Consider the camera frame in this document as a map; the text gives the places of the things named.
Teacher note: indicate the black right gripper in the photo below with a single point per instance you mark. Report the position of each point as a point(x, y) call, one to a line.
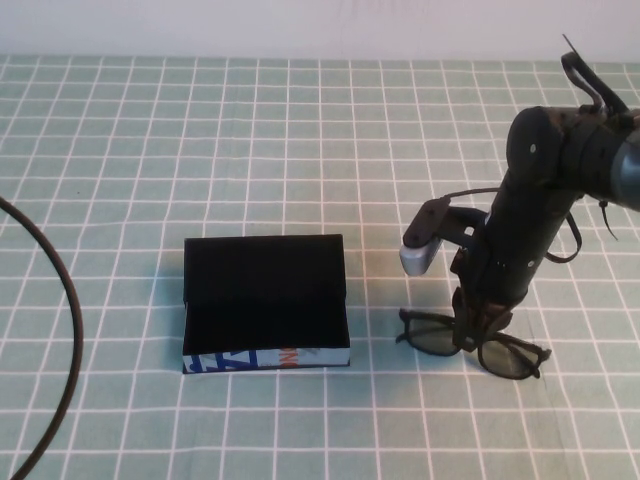
point(515, 255)

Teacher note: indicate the black framed glasses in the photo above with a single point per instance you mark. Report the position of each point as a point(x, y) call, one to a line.
point(505, 362)

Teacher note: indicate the black printed glasses case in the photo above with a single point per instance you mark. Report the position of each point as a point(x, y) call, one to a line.
point(260, 270)

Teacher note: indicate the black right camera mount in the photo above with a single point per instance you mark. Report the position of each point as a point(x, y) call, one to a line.
point(432, 220)

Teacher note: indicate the black zip tie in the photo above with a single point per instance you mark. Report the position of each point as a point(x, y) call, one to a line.
point(570, 42)
point(607, 220)

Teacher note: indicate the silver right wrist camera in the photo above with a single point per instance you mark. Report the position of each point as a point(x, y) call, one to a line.
point(417, 257)

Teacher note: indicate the green checked tablecloth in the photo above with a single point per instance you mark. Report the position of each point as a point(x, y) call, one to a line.
point(300, 150)

